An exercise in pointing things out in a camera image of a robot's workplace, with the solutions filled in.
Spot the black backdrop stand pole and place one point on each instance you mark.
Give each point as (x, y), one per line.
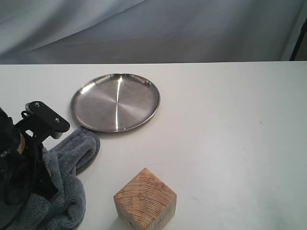
(299, 41)

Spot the wooden cube block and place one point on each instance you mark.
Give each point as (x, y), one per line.
(145, 202)

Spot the grey-blue fleece towel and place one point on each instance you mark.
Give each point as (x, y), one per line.
(63, 162)

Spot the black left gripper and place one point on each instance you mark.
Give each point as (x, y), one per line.
(22, 173)

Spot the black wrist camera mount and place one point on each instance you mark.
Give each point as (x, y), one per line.
(39, 122)

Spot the round stainless steel plate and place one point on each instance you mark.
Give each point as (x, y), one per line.
(115, 103)

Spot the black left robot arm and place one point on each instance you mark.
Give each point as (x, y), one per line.
(9, 132)

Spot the grey backdrop curtain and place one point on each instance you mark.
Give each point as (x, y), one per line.
(148, 31)

